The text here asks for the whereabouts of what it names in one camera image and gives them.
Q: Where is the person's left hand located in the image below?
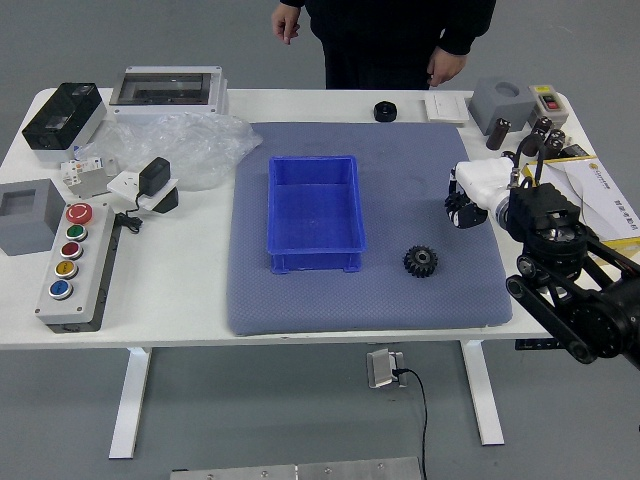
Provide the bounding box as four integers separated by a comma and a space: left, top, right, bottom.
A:
426, 47, 471, 87

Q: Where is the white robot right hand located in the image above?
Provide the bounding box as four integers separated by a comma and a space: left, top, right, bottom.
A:
443, 158, 516, 230

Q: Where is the person's right hand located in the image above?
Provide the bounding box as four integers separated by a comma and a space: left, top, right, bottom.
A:
271, 2, 304, 45

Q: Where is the big black gear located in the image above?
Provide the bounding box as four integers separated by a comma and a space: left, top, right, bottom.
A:
403, 244, 439, 280

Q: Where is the black round nut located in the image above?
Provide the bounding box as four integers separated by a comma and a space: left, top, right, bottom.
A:
373, 100, 400, 123

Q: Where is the yellow and white cardboard box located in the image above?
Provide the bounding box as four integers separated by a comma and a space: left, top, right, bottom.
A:
517, 155, 640, 276

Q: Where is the distribution box with clear cover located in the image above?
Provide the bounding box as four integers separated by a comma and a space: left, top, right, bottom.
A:
108, 65, 230, 124

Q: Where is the blue plastic box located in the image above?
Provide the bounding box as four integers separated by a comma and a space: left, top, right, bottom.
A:
267, 155, 369, 275

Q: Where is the metal floor socket box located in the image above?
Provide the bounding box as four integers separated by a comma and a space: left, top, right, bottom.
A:
366, 348, 410, 390

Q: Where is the grey five-button control box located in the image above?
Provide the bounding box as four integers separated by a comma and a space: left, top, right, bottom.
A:
34, 201, 119, 334

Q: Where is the person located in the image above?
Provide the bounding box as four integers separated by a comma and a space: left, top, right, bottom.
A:
279, 0, 497, 91

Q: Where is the grey block with round hole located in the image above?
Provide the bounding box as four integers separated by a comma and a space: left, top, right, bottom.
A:
468, 76, 537, 136

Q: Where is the clear plastic bag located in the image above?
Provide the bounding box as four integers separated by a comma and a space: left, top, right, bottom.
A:
74, 110, 264, 192

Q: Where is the blue-grey mat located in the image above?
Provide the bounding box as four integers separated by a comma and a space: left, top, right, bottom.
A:
225, 121, 514, 337

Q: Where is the black table height controller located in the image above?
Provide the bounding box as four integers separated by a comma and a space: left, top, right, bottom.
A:
514, 338, 564, 351

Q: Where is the black power adapter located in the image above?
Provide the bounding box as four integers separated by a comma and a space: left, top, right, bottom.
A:
137, 156, 173, 197

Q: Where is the white table leg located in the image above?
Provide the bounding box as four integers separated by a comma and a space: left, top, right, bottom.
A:
108, 346, 153, 460
459, 339, 505, 447

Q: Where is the white socket on black base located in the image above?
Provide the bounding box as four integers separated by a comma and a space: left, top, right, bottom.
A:
107, 169, 181, 217

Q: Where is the white circuit breaker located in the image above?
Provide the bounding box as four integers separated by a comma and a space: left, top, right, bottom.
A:
59, 154, 119, 199

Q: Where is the grey block with square hole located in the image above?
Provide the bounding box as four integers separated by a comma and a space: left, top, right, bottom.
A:
0, 178, 69, 257

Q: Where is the grey metal plate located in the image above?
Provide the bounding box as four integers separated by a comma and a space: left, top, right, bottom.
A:
169, 456, 424, 480

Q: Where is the white wall switch panel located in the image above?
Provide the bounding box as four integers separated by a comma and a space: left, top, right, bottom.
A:
424, 94, 470, 124

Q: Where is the grey switch box red button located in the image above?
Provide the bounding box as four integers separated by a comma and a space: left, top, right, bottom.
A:
527, 84, 571, 129

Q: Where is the black-lidded grey enclosure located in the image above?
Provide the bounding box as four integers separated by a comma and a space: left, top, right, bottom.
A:
21, 81, 108, 164

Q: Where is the black adapter cord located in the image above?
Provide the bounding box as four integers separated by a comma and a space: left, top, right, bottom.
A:
113, 192, 145, 235

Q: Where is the black floor cable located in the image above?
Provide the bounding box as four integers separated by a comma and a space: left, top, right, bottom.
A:
392, 367, 430, 480

